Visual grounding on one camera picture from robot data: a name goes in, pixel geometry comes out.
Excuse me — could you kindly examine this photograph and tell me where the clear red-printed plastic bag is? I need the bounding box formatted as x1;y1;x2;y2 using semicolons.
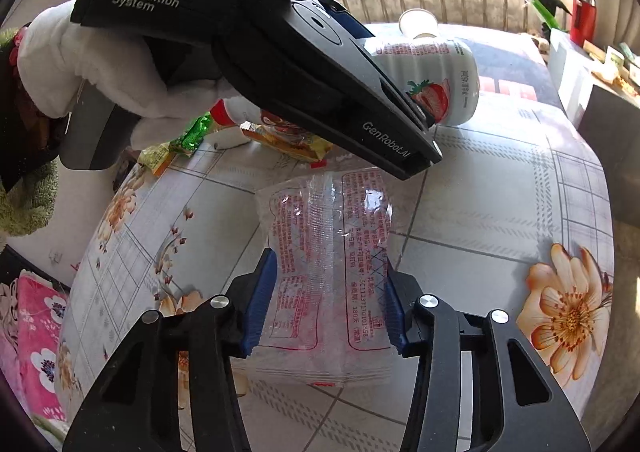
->
245;167;393;387

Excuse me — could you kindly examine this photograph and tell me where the white strawberry drink bottle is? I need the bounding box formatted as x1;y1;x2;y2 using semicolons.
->
209;35;481;129

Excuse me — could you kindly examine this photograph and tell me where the left white gloved hand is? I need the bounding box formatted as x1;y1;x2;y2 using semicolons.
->
17;1;248;150

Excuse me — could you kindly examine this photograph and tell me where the yellow orange snack wrapper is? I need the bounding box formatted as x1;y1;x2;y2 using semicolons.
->
240;111;333;163

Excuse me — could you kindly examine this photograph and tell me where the white paper cup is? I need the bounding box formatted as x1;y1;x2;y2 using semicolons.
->
398;8;438;38

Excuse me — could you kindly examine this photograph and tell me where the yellow green snack packet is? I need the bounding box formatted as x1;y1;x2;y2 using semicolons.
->
138;142;176;177

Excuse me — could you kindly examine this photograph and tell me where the floral tablecloth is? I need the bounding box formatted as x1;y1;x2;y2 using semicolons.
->
56;21;616;452

